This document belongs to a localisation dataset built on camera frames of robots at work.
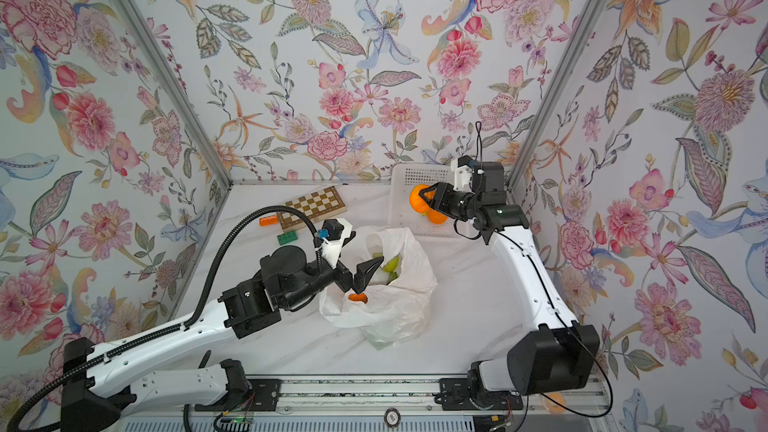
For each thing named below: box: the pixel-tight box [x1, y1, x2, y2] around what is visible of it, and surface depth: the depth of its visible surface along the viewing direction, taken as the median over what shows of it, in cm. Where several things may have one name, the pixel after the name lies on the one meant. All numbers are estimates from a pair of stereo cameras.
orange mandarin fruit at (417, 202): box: [409, 184, 435, 213], surface depth 77 cm
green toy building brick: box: [277, 231, 298, 246], surface depth 106 cm
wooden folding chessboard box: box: [278, 186, 347, 231], surface depth 113 cm
